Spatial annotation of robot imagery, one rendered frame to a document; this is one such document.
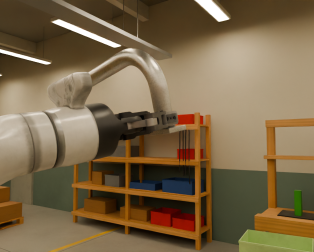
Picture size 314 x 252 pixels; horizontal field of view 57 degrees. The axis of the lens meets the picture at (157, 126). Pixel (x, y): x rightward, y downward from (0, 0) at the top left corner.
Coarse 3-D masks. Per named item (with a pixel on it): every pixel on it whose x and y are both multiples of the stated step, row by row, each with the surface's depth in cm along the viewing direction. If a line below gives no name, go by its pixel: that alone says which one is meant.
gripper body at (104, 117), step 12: (96, 108) 37; (108, 108) 38; (96, 120) 36; (108, 120) 37; (120, 120) 38; (132, 120) 39; (108, 132) 37; (120, 132) 38; (132, 132) 39; (108, 144) 37; (96, 156) 37
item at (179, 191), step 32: (192, 128) 474; (96, 160) 592; (128, 160) 545; (160, 160) 505; (192, 160) 476; (128, 192) 541; (160, 192) 507; (192, 192) 476; (128, 224) 537; (160, 224) 508; (192, 224) 474
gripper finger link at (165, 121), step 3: (162, 114) 42; (165, 114) 42; (168, 114) 45; (171, 114) 46; (174, 114) 46; (162, 117) 42; (165, 117) 42; (168, 117) 45; (171, 117) 46; (174, 117) 46; (162, 120) 42; (165, 120) 42; (168, 120) 45; (171, 120) 46; (174, 120) 46; (177, 120) 47; (162, 123) 42; (165, 123) 42
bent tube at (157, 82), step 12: (132, 48) 51; (108, 60) 55; (120, 60) 52; (132, 60) 50; (144, 60) 48; (96, 72) 58; (108, 72) 56; (144, 72) 48; (156, 72) 47; (156, 84) 47; (156, 96) 47; (168, 96) 48; (156, 108) 47; (168, 108) 47; (156, 132) 47; (168, 132) 45
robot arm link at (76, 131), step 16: (64, 80) 36; (80, 80) 34; (48, 96) 40; (64, 96) 36; (80, 96) 35; (48, 112) 34; (64, 112) 34; (80, 112) 35; (64, 128) 33; (80, 128) 34; (96, 128) 35; (64, 144) 33; (80, 144) 34; (96, 144) 36; (64, 160) 34; (80, 160) 36
